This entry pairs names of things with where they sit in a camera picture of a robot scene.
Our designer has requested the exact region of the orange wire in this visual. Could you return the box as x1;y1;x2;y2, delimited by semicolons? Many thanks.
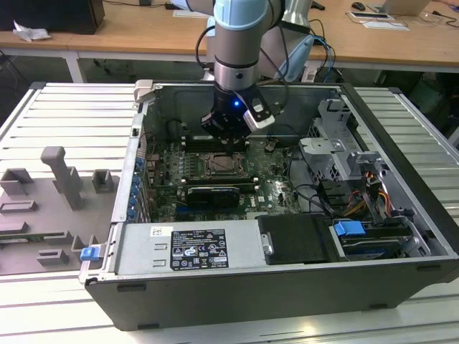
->
346;191;366;216

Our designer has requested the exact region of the metal socket cover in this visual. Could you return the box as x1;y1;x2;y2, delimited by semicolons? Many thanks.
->
204;153;249;177

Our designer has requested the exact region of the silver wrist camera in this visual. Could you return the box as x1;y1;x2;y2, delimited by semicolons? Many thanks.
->
201;62;217;82

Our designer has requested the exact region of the blue cable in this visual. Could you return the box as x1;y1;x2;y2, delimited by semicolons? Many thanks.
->
310;34;336;71

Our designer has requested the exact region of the black silver PC case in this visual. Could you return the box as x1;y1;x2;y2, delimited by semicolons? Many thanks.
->
78;79;459;333

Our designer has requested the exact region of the black office chair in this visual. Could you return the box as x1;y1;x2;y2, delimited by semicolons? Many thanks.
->
408;71;459;144

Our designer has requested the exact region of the black computer tower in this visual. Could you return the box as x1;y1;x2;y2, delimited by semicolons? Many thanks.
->
0;0;105;35

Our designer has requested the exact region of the black rating label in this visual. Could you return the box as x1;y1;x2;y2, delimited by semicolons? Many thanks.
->
169;225;230;270

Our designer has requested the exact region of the white paper sheet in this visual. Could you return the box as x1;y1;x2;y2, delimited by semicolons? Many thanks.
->
364;19;410;30

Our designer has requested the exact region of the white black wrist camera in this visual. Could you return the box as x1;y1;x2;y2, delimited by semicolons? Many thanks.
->
242;100;276;130

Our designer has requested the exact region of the black plastic shroud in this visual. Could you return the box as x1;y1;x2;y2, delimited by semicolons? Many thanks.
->
257;213;340;266

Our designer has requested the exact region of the crumpled white paper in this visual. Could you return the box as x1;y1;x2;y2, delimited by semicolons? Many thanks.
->
12;19;51;43

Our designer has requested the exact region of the silver green CPU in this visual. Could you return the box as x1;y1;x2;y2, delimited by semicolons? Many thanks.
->
211;157;242;173

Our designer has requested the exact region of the green RAM stick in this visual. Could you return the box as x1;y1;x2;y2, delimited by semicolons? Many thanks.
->
0;233;46;242

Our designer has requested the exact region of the black graphics card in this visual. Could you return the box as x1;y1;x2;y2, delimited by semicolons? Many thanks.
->
186;185;240;209

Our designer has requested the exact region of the CPU socket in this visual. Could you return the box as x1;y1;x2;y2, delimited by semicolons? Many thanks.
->
202;150;251;180

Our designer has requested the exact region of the pale blue teach pendant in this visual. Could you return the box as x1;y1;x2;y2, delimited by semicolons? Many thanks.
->
279;35;315;82

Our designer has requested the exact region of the short wooden desk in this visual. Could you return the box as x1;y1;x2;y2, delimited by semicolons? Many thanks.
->
0;30;78;83

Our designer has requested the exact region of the green motherboard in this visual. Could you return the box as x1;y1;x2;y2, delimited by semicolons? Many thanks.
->
153;134;306;223

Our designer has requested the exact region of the silver power supply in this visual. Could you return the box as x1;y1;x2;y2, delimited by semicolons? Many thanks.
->
113;219;274;276

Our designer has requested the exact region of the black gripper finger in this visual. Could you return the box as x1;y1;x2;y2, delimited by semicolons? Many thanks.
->
222;138;245;154

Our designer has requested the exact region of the grey parts rack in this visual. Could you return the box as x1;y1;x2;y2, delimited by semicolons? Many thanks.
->
0;145;121;277

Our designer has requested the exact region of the hard disk drive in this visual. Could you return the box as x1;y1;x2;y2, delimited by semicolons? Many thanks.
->
340;234;410;261

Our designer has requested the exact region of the grey laptop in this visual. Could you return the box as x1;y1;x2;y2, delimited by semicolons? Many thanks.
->
372;0;431;17

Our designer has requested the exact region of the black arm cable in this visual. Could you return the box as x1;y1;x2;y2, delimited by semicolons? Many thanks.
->
195;24;217;70

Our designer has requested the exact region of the long wooden desk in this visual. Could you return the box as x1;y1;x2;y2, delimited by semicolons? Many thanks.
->
67;0;459;72

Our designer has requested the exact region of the blue disk carrier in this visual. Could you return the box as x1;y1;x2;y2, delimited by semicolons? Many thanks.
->
332;220;365;237

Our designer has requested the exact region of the grey case latch handle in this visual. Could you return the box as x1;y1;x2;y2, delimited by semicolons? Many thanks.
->
133;79;156;105

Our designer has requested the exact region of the silver drive cage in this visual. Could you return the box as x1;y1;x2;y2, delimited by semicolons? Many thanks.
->
297;97;387;182

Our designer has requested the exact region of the black RAM slot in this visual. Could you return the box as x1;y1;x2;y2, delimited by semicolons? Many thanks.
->
183;138;252;145
183;134;252;140
183;181;260;188
182;176;258;183
184;147;252;153
184;143;252;149

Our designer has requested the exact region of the white flat device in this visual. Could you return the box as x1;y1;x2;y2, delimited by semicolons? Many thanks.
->
349;11;392;21

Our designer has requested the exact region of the white paper strip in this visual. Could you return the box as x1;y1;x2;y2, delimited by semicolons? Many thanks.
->
172;9;212;18

